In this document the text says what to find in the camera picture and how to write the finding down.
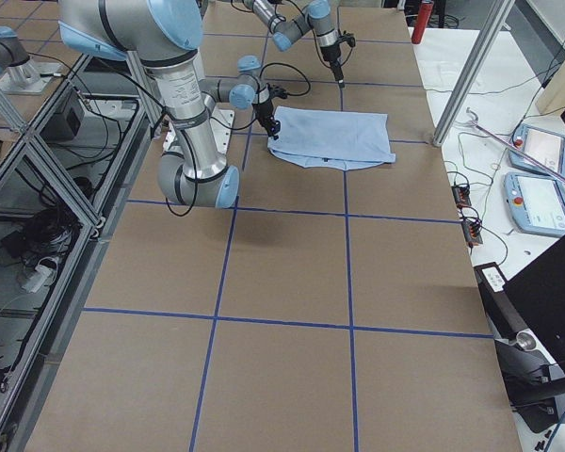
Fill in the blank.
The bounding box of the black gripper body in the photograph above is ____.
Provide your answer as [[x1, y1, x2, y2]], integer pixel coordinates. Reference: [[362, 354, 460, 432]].
[[320, 43, 341, 69], [254, 99, 275, 125]]

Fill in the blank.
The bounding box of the light blue t-shirt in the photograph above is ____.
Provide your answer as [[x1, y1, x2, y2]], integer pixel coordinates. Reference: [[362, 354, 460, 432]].
[[267, 106, 396, 170]]

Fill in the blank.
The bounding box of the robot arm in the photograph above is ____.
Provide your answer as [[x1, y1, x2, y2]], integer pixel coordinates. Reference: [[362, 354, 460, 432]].
[[59, 1, 280, 208], [241, 0, 355, 89]]

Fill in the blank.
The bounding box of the red cylinder bottle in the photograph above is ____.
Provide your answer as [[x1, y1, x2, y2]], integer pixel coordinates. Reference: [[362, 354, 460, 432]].
[[411, 0, 434, 45]]

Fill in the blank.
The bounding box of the reacher grabber stick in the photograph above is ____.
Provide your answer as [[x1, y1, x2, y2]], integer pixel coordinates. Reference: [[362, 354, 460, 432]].
[[466, 107, 565, 185]]

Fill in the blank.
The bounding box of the far blue teach pendant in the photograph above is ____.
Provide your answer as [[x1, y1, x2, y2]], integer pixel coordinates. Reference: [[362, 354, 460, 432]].
[[512, 123, 565, 176]]

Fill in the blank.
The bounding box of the blue teach pendant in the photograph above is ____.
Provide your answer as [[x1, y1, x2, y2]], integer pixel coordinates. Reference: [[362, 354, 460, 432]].
[[504, 172, 565, 237], [512, 123, 565, 176]]

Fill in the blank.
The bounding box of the near blue teach pendant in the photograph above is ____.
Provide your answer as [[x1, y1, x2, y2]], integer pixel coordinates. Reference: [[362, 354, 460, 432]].
[[504, 172, 565, 237]]

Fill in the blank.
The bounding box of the black monitor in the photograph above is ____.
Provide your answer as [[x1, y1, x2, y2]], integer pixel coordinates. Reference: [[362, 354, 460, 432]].
[[504, 235, 565, 373]]

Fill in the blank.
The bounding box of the silver metal cup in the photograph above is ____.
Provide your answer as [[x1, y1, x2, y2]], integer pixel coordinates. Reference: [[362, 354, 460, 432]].
[[515, 331, 538, 352]]

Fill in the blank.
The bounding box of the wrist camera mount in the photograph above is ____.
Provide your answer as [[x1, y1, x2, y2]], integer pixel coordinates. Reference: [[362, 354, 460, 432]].
[[337, 31, 356, 49], [267, 84, 288, 100]]

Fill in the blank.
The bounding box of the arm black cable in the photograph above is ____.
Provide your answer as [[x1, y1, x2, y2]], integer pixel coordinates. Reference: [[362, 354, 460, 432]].
[[148, 61, 312, 218]]

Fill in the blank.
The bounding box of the aluminium frame post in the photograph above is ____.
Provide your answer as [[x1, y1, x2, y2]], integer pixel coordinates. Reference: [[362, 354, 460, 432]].
[[431, 0, 515, 147]]

